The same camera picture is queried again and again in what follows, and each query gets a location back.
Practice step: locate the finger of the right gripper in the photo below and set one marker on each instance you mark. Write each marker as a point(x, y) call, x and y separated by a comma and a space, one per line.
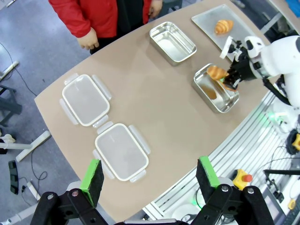
point(229, 75)
point(234, 84)

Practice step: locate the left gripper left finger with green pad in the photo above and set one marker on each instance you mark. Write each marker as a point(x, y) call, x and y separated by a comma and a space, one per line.
point(92, 180)

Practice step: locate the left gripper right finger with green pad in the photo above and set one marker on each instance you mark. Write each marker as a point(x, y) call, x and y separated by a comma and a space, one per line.
point(207, 180)

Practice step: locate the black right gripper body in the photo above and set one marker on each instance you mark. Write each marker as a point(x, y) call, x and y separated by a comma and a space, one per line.
point(243, 70)

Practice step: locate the golden brown croissant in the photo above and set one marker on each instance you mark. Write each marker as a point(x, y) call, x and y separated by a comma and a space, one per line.
point(216, 72)
point(223, 26)

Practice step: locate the translucent plastic clip lid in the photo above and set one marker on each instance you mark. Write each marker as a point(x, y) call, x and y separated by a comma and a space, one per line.
point(85, 99)
point(122, 152)

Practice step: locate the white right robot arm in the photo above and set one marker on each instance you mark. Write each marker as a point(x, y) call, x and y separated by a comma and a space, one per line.
point(281, 56)

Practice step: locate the person's right forearm red sleeve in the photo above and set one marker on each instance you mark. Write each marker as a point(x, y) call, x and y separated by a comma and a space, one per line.
point(70, 18)

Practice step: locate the stainless steel rectangular container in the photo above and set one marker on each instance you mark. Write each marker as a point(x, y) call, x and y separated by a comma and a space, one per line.
point(222, 103)
point(168, 42)

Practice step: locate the person's left hand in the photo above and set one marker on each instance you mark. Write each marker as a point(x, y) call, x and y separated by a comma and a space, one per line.
point(155, 7)

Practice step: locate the person's right hand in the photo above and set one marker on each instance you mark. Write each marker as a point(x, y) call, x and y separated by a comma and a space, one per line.
point(88, 41)

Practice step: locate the yellow red emergency stop button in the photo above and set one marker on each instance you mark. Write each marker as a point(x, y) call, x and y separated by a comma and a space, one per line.
point(240, 180)

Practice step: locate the perforated metal baking tray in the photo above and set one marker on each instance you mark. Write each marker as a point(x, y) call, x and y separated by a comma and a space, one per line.
point(206, 21)

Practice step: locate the white power strip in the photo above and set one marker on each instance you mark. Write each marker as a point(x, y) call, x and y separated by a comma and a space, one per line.
point(32, 190)

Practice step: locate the white table leg foot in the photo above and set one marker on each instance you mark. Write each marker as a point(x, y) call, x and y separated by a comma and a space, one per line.
point(32, 146)

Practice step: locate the black metal bar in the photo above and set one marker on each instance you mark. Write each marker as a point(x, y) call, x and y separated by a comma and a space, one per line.
point(281, 172)

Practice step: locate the black foot pedal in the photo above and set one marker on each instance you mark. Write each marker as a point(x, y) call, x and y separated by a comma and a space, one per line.
point(12, 177)

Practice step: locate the yellow black pendant controller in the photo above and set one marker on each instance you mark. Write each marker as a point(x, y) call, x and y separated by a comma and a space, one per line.
point(297, 141)

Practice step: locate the black metal stool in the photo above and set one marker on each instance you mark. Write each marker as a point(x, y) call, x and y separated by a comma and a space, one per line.
point(8, 105)

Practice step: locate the person in red jacket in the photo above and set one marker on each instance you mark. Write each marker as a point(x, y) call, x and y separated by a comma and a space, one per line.
point(105, 14)

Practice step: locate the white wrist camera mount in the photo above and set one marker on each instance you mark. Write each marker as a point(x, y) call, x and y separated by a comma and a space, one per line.
point(226, 48)

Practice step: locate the aluminium rail robot frame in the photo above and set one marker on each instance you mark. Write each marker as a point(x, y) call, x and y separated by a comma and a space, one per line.
point(246, 145)

